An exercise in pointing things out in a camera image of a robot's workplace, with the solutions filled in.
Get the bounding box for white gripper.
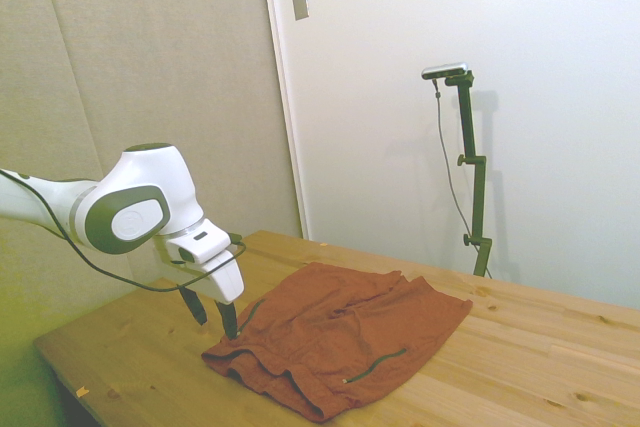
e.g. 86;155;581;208
159;246;246;340

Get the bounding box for rust orange shorts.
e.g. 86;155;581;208
200;261;474;423

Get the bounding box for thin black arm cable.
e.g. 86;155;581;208
0;169;247;294

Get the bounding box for dark jointed camera stand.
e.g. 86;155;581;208
442;70;494;278

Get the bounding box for grey bar camera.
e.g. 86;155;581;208
421;61;470;81

